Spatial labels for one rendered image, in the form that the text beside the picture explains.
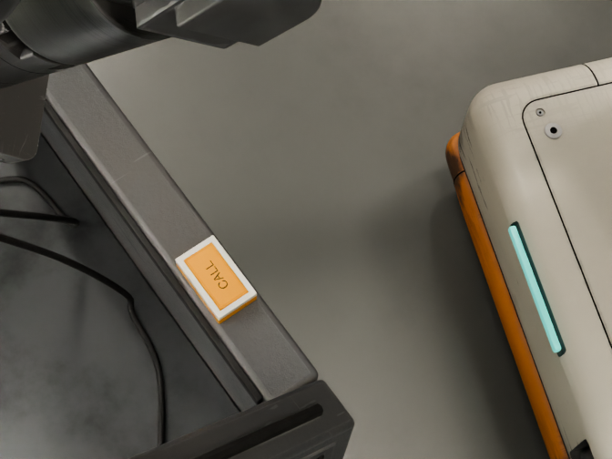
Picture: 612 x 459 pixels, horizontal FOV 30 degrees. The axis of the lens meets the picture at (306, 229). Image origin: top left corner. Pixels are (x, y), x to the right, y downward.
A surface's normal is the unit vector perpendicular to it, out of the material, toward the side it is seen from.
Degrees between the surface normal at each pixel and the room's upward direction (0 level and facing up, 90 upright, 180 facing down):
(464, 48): 0
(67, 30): 88
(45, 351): 0
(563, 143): 0
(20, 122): 45
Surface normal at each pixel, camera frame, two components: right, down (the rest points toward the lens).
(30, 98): 0.70, -0.07
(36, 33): -0.40, 0.79
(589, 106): 0.04, -0.39
